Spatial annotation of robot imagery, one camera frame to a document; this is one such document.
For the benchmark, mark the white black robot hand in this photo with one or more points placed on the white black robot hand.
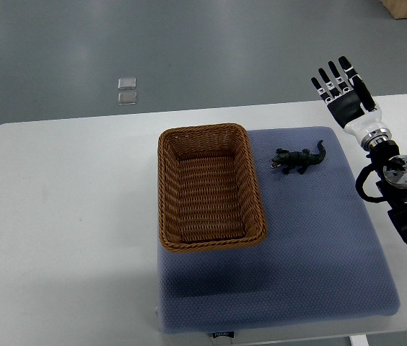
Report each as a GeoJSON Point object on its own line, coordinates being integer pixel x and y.
{"type": "Point", "coordinates": [352, 106]}

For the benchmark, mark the blue-grey foam cushion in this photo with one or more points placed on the blue-grey foam cushion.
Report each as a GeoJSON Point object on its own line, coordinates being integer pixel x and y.
{"type": "Point", "coordinates": [321, 259]}

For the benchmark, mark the brown wicker basket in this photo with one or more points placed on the brown wicker basket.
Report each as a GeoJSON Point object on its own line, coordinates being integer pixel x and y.
{"type": "Point", "coordinates": [208, 192]}

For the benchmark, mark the dark toy crocodile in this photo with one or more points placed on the dark toy crocodile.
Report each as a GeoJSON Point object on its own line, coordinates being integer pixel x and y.
{"type": "Point", "coordinates": [300, 160]}

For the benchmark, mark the lower metal floor plate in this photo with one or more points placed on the lower metal floor plate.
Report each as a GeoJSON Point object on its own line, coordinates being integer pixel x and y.
{"type": "Point", "coordinates": [127, 98]}

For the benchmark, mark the metal floor plate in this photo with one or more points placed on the metal floor plate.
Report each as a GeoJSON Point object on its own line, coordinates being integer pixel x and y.
{"type": "Point", "coordinates": [127, 83]}
{"type": "Point", "coordinates": [127, 98]}

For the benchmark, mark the upper metal floor plate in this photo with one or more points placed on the upper metal floor plate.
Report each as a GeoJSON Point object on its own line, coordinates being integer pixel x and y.
{"type": "Point", "coordinates": [127, 83]}

